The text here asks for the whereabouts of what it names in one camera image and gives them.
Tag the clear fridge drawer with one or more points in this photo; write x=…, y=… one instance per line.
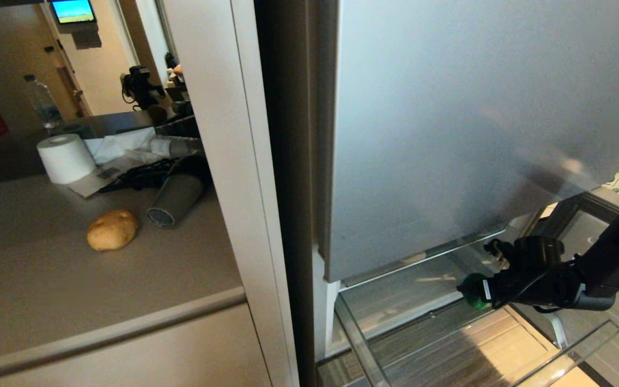
x=395, y=301

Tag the white crumpled cloth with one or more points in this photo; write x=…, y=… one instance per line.
x=119, y=144

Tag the brown potato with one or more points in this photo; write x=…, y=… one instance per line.
x=112, y=230

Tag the printed paper sheet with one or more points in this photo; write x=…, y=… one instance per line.
x=97, y=180

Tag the white toilet paper roll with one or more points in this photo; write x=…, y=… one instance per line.
x=66, y=158

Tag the black camera device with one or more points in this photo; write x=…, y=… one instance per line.
x=140, y=86

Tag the green round food item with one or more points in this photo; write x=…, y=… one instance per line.
x=472, y=294

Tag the grey hair dryer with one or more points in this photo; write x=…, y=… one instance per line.
x=176, y=198

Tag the white tall side panel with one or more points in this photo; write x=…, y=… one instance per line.
x=223, y=134

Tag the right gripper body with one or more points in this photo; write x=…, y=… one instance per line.
x=505, y=290

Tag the clear plastic water bottle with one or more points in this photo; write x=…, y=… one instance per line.
x=43, y=105

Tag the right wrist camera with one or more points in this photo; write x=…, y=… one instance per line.
x=538, y=251

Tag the beige cabinet front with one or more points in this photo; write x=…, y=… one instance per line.
x=127, y=355

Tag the wall monitor screen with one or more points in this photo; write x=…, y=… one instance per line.
x=73, y=11

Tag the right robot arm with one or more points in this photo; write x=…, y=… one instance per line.
x=613, y=247

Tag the grey fridge door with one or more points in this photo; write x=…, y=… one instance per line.
x=476, y=118

